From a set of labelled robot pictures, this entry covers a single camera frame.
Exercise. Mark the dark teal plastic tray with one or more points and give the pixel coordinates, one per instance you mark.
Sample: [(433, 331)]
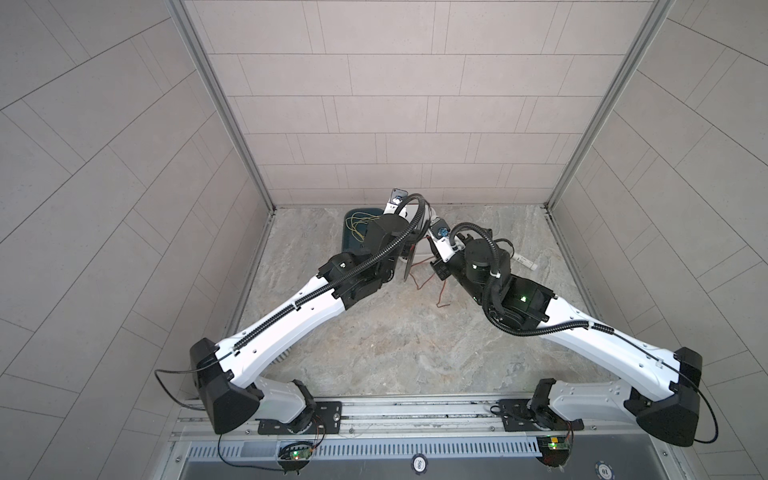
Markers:
[(356, 223)]

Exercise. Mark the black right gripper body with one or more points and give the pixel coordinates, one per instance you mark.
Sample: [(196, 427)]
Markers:
[(455, 265)]

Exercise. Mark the aluminium corner wall profile right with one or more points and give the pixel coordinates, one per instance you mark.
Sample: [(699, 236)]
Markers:
[(647, 32)]

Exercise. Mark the aluminium corner wall profile left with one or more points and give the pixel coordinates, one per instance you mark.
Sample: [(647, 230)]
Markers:
[(192, 40)]

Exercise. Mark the green circuit board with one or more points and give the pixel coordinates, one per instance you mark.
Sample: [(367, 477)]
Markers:
[(555, 451), (296, 452)]

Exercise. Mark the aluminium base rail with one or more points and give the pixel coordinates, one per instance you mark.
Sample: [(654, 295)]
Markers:
[(420, 428)]

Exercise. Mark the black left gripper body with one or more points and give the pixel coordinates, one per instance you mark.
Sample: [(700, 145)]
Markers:
[(404, 249)]

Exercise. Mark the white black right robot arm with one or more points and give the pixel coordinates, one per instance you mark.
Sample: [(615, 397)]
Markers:
[(655, 388)]

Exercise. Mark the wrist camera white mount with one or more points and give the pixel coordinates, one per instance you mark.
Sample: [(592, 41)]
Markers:
[(439, 235), (397, 197)]

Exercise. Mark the white glue stick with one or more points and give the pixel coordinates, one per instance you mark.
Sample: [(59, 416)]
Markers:
[(525, 262)]

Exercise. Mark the ribbed grey ceramic cup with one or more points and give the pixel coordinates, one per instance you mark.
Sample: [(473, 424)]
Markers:
[(281, 357)]

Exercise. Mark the grey perforated cable spool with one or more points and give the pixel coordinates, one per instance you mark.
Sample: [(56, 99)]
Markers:
[(409, 261)]

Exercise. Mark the aluminium corner wall profile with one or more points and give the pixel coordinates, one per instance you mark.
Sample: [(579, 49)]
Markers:
[(192, 40), (647, 32)]

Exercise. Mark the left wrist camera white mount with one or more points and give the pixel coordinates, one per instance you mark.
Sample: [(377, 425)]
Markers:
[(397, 197)]

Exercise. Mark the right green circuit board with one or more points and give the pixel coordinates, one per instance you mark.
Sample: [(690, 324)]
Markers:
[(555, 451)]

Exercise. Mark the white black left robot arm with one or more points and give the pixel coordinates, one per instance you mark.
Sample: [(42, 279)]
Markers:
[(227, 374)]

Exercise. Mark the left green circuit board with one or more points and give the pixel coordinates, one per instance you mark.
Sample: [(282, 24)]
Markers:
[(296, 452)]

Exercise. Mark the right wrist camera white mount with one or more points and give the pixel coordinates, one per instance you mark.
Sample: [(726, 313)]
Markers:
[(439, 235)]

